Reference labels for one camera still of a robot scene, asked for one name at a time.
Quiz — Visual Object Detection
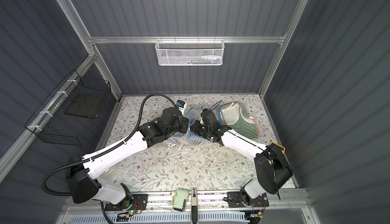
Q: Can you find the clear vacuum bag blue zipper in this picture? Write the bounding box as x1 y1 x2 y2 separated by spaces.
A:
164 100 222 148

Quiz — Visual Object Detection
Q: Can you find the navy striped garment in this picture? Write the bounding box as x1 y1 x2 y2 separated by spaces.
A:
167 129 206 146

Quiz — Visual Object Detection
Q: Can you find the green striped garment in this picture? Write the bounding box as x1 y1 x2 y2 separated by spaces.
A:
218 102 260 141

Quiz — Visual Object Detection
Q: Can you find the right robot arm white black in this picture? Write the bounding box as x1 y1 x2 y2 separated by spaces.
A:
190 109 293 206

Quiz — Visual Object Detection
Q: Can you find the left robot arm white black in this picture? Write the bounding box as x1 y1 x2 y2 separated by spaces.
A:
66 107 189 204

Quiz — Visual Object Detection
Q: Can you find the white glue bottle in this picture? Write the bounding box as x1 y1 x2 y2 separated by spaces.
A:
200 55 222 62

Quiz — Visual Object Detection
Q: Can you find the yellow calculator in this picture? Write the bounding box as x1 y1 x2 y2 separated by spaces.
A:
270 142 285 154

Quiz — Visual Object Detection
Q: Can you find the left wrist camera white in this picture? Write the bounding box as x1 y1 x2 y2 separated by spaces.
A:
176 100 186 116

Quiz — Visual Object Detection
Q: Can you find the white wire wall basket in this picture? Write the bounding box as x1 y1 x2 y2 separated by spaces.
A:
155 40 225 66

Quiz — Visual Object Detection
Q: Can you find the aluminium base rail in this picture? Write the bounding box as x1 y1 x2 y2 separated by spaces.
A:
60 188 311 224

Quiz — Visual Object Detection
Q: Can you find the pale green box on rail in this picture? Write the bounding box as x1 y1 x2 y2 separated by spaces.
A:
171 188 190 212

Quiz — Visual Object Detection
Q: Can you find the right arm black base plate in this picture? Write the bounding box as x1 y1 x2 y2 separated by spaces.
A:
223 191 269 208

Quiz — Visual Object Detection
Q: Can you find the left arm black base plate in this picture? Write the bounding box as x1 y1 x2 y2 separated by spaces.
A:
105 194 148 211

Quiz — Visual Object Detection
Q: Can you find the black handle on rail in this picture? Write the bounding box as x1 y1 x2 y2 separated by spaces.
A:
191 188 199 224

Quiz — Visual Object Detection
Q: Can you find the black wire wall basket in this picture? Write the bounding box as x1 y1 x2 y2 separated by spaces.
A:
25 73 112 146

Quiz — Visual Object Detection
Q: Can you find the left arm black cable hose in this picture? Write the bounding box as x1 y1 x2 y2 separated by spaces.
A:
41 93 179 197

